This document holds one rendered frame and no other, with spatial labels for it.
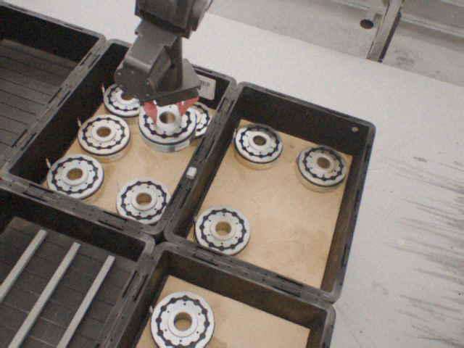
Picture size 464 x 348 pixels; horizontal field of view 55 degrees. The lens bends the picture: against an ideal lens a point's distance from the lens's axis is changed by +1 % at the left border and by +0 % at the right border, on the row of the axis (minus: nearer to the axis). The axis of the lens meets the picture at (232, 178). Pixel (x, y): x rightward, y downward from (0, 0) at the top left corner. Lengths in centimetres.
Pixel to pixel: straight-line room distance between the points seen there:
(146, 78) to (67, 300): 41
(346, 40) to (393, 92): 134
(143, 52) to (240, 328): 47
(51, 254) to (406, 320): 71
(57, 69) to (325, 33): 186
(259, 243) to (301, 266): 9
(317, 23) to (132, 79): 223
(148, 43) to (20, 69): 59
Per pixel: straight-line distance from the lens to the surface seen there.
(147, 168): 92
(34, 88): 110
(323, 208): 91
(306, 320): 78
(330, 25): 278
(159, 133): 79
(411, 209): 116
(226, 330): 78
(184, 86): 72
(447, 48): 294
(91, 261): 83
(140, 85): 61
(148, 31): 62
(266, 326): 79
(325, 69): 139
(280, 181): 92
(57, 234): 87
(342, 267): 75
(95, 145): 92
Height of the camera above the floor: 158
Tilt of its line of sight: 56 degrees down
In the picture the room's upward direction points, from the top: 11 degrees clockwise
